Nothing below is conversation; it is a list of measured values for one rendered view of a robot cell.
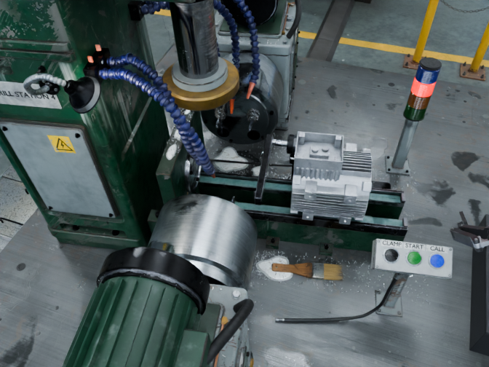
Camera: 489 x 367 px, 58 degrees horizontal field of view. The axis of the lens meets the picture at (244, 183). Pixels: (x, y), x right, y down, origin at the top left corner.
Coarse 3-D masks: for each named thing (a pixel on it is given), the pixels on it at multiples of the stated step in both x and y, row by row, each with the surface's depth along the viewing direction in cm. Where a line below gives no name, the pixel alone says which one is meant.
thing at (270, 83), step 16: (240, 64) 136; (272, 64) 142; (240, 80) 131; (256, 80) 132; (272, 80) 138; (240, 96) 132; (256, 96) 132; (272, 96) 134; (208, 112) 139; (224, 112) 136; (240, 112) 137; (256, 112) 135; (272, 112) 135; (208, 128) 145; (224, 128) 142; (240, 128) 142; (256, 128) 141; (272, 128) 140
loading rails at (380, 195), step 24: (216, 192) 140; (240, 192) 138; (264, 192) 136; (288, 192) 134; (384, 192) 132; (264, 216) 128; (288, 216) 127; (384, 216) 135; (288, 240) 136; (312, 240) 133; (336, 240) 131; (360, 240) 130
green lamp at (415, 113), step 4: (408, 108) 135; (412, 108) 134; (424, 108) 133; (408, 112) 136; (412, 112) 135; (416, 112) 134; (420, 112) 134; (424, 112) 135; (408, 116) 137; (412, 116) 136; (416, 116) 135; (420, 116) 135
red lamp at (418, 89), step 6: (414, 84) 129; (420, 84) 127; (426, 84) 127; (432, 84) 127; (414, 90) 130; (420, 90) 129; (426, 90) 128; (432, 90) 130; (420, 96) 130; (426, 96) 130
